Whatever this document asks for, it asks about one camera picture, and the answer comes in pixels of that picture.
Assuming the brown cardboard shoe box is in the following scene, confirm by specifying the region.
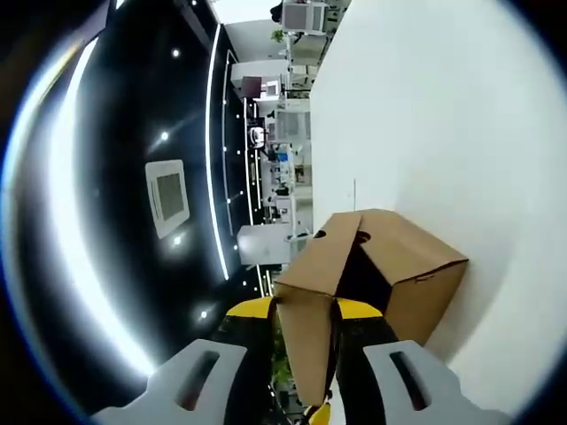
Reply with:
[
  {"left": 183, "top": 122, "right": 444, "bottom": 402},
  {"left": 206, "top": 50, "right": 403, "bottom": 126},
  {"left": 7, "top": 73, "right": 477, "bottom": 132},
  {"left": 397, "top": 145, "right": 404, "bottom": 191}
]
[{"left": 273, "top": 208, "right": 470, "bottom": 406}]

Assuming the white square pillar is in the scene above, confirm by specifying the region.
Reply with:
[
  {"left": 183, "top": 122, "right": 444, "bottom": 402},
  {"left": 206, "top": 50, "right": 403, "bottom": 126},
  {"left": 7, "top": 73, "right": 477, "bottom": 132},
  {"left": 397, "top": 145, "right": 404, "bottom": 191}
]
[{"left": 237, "top": 223, "right": 293, "bottom": 267}]

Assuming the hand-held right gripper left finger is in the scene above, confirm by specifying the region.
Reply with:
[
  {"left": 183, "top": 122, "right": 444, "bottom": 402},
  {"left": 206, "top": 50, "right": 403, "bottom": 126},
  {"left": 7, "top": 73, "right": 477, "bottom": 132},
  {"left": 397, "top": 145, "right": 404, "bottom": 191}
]
[{"left": 90, "top": 297, "right": 278, "bottom": 425}]

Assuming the long ceiling light strip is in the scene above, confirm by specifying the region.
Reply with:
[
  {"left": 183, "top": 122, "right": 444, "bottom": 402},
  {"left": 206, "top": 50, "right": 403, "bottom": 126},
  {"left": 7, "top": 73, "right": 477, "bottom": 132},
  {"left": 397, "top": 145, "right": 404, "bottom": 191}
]
[{"left": 206, "top": 21, "right": 230, "bottom": 281}]

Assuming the ceiling air conditioner vent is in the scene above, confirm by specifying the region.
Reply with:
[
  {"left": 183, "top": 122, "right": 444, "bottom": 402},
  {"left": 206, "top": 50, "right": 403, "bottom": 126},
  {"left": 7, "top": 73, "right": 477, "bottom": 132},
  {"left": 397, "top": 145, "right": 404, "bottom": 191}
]
[{"left": 144, "top": 158, "right": 191, "bottom": 238}]

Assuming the white office chair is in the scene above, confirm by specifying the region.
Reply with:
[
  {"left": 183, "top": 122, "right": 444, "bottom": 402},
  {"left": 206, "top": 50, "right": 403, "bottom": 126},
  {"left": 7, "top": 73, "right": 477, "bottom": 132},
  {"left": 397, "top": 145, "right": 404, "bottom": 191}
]
[
  {"left": 276, "top": 110, "right": 311, "bottom": 138},
  {"left": 282, "top": 2, "right": 329, "bottom": 36}
]

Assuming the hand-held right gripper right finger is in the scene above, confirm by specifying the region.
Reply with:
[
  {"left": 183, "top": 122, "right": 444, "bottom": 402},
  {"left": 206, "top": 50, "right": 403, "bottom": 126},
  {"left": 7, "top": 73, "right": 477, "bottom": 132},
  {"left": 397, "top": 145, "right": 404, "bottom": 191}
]
[{"left": 331, "top": 297, "right": 510, "bottom": 425}]

